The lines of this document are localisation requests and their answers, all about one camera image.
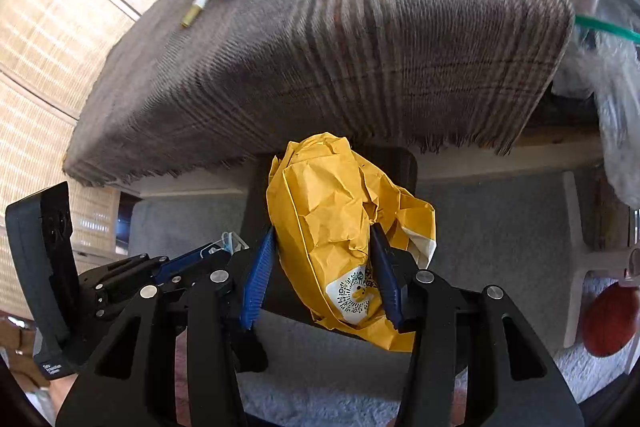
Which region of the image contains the grey plaid blanket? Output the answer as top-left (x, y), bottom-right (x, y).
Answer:
top-left (62, 0), bottom-right (576, 188)

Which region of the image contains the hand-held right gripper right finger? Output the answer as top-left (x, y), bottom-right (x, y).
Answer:
top-left (369, 222), bottom-right (586, 427)

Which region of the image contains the person's left forearm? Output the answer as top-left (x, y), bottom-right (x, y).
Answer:
top-left (47, 374), bottom-right (81, 418)

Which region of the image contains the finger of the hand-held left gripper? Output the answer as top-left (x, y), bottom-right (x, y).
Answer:
top-left (150, 244), bottom-right (237, 294)
top-left (95, 253), bottom-right (168, 295)

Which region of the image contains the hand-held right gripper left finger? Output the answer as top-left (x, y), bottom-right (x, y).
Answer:
top-left (55, 227), bottom-right (277, 427)

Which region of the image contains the brown ball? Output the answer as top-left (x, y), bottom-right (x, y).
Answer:
top-left (581, 282), bottom-right (640, 359)

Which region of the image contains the yellow paper bag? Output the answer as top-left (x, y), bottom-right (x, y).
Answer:
top-left (266, 133), bottom-right (437, 353)

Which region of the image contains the clear plastic bag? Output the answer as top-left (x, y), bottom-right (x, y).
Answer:
top-left (550, 19), bottom-right (640, 210)

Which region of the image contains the clear plastic wrapper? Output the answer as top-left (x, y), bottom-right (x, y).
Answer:
top-left (220, 231), bottom-right (250, 254)

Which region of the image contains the yellow marker pen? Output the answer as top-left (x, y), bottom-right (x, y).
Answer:
top-left (181, 0), bottom-right (213, 28)

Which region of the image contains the black trash bin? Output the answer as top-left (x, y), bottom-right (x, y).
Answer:
top-left (244, 146), bottom-right (420, 343)

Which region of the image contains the white plastic stool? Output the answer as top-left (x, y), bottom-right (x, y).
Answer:
top-left (561, 171), bottom-right (640, 349)

